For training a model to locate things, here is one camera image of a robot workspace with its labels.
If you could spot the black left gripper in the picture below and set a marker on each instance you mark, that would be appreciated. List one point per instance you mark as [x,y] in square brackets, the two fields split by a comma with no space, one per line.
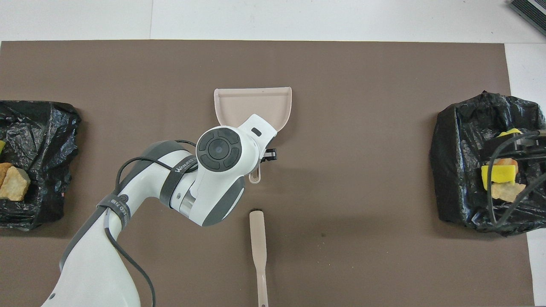
[269,154]

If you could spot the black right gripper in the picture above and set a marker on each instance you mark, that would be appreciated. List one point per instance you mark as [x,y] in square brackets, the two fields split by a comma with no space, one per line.
[533,143]

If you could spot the round beige bread piece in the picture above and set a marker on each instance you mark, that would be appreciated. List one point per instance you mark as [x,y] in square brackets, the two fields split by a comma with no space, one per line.
[507,162]

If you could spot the yellow sponge piece with tail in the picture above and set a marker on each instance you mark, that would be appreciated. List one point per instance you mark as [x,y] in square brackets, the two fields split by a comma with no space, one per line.
[501,175]

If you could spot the angular beige bread piece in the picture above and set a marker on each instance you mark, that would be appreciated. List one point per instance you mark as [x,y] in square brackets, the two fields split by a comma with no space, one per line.
[507,192]

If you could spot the beige plastic dustpan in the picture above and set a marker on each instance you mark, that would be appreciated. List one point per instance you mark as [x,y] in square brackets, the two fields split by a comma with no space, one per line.
[256,102]

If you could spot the beige hand brush black bristles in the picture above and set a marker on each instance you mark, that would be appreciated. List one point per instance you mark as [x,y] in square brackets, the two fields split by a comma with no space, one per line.
[258,238]

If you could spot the striped orange croissant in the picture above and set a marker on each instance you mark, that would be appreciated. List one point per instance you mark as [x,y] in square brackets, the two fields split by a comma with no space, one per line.
[16,185]

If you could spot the brown bread roll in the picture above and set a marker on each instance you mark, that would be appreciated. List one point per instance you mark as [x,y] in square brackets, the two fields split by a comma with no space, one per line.
[4,168]

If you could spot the small yellow sponge wedge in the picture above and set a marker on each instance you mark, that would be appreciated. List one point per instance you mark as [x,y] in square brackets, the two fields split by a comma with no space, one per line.
[1,147]

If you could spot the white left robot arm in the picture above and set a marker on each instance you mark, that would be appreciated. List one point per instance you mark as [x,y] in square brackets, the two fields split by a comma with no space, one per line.
[140,183]

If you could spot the black bag-lined bin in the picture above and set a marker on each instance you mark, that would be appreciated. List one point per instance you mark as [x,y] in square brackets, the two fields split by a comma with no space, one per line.
[456,170]
[42,140]

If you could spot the grey ridged device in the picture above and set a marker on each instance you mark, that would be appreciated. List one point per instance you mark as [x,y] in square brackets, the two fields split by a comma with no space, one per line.
[531,13]

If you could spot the brown table mat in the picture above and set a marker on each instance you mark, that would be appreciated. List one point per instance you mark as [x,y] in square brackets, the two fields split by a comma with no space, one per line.
[384,256]

